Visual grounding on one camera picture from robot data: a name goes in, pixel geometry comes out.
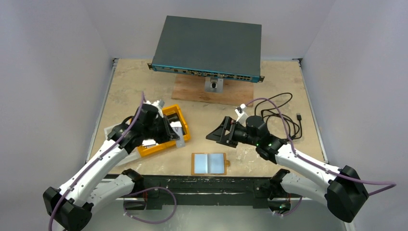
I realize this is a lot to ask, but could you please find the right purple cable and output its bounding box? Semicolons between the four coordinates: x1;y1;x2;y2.
245;97;397;218

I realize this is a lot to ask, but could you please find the wooden board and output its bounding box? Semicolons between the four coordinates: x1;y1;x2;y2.
171;75;254;106

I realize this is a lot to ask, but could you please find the tan leather card holder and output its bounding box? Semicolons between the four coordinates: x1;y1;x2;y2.
191;153;230;176

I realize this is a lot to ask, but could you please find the yellow bin with silver cards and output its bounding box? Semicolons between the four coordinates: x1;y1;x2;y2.
137;143;170;157

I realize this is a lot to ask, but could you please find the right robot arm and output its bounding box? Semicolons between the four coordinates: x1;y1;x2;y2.
206;115;369;223

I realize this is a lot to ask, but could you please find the yellow bin with black cards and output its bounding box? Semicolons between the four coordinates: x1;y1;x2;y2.
163;104;191;148

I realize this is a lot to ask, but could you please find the white plastic tray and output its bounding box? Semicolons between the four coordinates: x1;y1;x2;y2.
103;124;141;166

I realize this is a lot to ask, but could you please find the metal switch stand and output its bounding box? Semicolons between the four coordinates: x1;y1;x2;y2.
204;77;224;93

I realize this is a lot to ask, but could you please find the black USB cable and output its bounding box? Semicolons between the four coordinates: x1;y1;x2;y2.
255;92;303;141

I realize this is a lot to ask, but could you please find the blue network switch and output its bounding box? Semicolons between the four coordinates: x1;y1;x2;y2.
148;15;264;83

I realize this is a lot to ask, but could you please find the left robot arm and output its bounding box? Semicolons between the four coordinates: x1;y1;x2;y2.
43;100;184;231

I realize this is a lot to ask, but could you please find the black VIP card stack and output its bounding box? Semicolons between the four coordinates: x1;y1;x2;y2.
167;113;181;125

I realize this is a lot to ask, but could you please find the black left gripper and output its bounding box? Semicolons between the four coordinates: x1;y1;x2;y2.
143;114;179;144

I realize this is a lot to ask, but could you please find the silver VIP card stack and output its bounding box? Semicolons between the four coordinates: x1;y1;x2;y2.
142;140;157;148

